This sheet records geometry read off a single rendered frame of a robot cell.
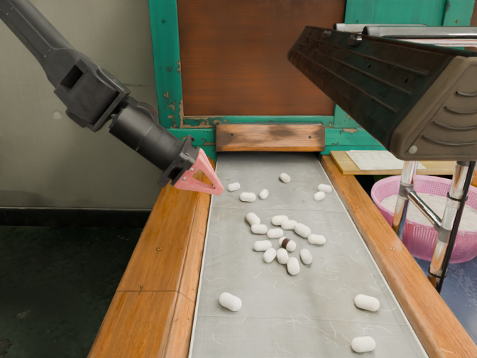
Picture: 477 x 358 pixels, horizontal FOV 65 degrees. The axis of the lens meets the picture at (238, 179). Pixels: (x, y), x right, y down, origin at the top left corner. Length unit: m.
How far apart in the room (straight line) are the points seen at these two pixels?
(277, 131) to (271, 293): 0.54
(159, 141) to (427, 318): 0.45
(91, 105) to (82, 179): 1.65
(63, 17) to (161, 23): 1.07
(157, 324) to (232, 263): 0.19
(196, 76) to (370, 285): 0.69
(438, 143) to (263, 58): 0.80
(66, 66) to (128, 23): 1.33
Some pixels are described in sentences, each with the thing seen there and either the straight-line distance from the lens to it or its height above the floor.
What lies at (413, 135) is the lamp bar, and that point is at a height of 1.06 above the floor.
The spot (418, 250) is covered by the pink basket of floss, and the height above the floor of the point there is 0.68.
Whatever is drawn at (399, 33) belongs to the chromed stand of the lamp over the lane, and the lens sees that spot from 0.50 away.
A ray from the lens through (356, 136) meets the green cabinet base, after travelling 1.12.
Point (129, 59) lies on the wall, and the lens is 1.97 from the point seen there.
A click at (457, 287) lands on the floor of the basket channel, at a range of 0.82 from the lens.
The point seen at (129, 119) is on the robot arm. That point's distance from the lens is 0.59.
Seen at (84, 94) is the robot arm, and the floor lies 1.03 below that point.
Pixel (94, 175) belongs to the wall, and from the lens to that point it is 2.20.
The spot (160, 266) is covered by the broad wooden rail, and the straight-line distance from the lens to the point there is 0.63.
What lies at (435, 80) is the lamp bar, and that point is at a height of 1.09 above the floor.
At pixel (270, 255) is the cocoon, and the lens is 0.66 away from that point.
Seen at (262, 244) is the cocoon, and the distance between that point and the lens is 0.68.
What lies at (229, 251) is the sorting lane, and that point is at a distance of 0.69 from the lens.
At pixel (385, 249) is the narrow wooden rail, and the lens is 0.70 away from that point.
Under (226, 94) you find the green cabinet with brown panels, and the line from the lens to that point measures 1.05.
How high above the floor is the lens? 1.13
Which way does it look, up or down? 24 degrees down
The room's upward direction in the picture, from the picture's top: straight up
